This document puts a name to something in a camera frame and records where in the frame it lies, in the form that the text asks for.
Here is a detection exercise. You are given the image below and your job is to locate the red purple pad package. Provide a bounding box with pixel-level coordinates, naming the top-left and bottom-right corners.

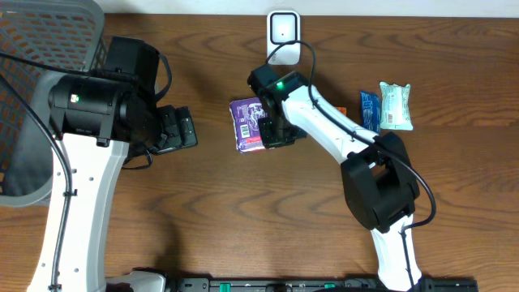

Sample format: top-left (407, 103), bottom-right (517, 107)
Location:
top-left (229, 97), bottom-right (267, 153)

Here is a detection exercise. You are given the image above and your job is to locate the orange Kleenex tissue pack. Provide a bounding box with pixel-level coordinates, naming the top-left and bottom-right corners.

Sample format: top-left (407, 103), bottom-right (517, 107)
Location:
top-left (337, 107), bottom-right (347, 116)

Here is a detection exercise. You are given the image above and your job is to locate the blue Oreo cookie pack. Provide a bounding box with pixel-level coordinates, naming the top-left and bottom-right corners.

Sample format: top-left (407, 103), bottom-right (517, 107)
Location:
top-left (360, 91), bottom-right (381, 134)

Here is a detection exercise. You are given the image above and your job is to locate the teal wipes packet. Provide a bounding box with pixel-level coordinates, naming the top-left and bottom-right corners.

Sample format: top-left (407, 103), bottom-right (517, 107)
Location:
top-left (380, 82), bottom-right (414, 131)

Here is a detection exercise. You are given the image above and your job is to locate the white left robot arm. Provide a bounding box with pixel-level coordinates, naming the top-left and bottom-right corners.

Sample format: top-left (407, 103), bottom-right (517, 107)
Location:
top-left (29, 36), bottom-right (198, 291)

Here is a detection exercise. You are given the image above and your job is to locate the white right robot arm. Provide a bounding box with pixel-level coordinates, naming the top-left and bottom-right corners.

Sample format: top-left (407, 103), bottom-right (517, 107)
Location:
top-left (247, 64), bottom-right (422, 291)

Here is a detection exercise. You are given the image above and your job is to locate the dark grey plastic basket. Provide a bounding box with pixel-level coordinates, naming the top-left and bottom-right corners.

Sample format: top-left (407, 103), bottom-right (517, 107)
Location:
top-left (1, 0), bottom-right (106, 207)

